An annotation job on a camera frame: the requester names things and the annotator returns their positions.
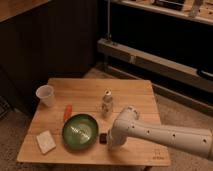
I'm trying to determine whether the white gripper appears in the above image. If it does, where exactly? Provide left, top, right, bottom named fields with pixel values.
left=107, top=131, right=127, bottom=149

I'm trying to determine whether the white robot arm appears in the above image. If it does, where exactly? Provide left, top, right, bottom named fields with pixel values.
left=107, top=106, right=213, bottom=161

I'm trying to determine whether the small white bottle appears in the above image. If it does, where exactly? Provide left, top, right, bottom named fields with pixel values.
left=101, top=90, right=113, bottom=117

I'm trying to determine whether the green bowl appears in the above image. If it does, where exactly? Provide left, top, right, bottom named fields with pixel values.
left=62, top=114, right=99, bottom=150

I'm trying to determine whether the wooden folding table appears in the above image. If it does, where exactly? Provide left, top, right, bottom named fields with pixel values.
left=17, top=78, right=170, bottom=166

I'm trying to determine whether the orange carrot toy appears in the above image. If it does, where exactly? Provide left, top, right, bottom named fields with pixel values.
left=63, top=105, right=72, bottom=122

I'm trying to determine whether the white sponge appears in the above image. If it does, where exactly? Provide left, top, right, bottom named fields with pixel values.
left=36, top=130, right=56, bottom=154

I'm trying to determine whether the translucent plastic cup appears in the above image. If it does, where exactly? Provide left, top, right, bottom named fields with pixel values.
left=36, top=85, right=55, bottom=107

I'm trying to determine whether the grey metal shelf rail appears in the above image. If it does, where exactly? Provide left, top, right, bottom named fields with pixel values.
left=97, top=39, right=213, bottom=93

